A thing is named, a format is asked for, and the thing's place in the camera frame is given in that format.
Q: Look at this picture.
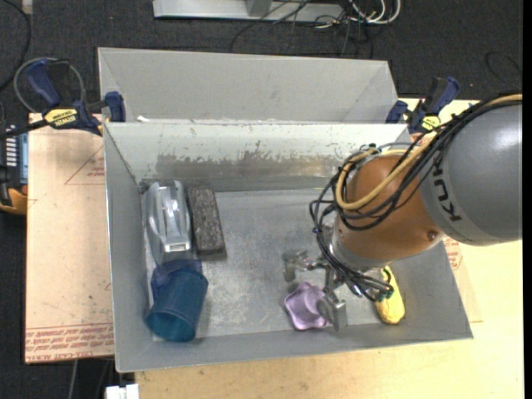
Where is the blue plastic cup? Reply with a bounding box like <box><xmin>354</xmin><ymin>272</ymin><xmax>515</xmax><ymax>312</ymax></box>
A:
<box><xmin>144</xmin><ymin>259</ymin><xmax>210</xmax><ymax>343</ymax></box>

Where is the yellow toy banana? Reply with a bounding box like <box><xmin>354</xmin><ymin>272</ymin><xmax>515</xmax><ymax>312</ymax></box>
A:
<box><xmin>373</xmin><ymin>265</ymin><xmax>406</xmax><ymax>326</ymax></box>

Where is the grey metal bin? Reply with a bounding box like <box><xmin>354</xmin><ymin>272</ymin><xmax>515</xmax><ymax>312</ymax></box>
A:
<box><xmin>97</xmin><ymin>47</ymin><xmax>475</xmax><ymax>374</ymax></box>

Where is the dark brown flat block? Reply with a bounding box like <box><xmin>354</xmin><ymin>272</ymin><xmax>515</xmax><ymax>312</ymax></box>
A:
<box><xmin>186</xmin><ymin>186</ymin><xmax>228</xmax><ymax>255</ymax></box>

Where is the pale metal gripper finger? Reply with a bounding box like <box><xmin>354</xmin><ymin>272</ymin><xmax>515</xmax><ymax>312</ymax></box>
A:
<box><xmin>282</xmin><ymin>250</ymin><xmax>318</xmax><ymax>283</ymax></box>
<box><xmin>318</xmin><ymin>297</ymin><xmax>349</xmax><ymax>333</ymax></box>

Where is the brown cardboard board, red print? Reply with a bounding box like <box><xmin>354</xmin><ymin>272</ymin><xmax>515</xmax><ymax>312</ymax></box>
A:
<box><xmin>24</xmin><ymin>112</ymin><xmax>485</xmax><ymax>366</ymax></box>

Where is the purple flower-shaped dish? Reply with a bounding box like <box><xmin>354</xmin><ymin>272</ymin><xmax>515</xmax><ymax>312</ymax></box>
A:
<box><xmin>283</xmin><ymin>281</ymin><xmax>334</xmax><ymax>333</ymax></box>

